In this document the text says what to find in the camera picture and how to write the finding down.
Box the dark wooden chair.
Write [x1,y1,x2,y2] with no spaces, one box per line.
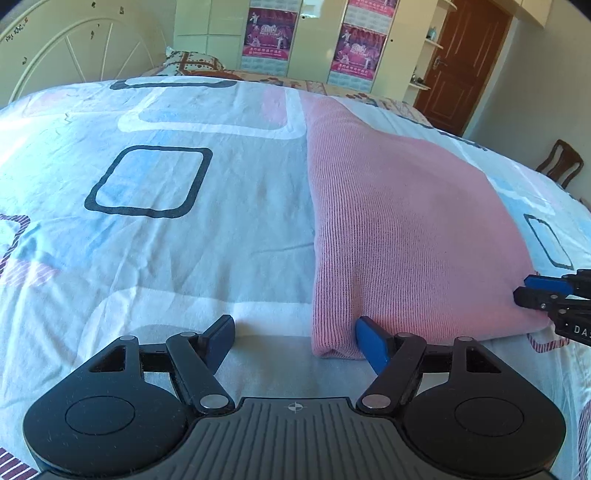
[536,139,585,190]

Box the cream round headboard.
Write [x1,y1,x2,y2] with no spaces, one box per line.
[1,1,167,106]

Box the brown wooden door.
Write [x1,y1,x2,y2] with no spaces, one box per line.
[415,0,511,135]

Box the pink knit sweater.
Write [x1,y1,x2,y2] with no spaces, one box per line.
[304,97,548,359]

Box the cream wardrobe with posters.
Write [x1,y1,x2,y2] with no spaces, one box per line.
[173,0,456,100]

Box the white patterned bed sheet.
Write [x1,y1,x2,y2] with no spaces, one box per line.
[0,75,591,480]

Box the patterned pillow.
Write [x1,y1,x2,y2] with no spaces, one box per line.
[155,47,224,76]

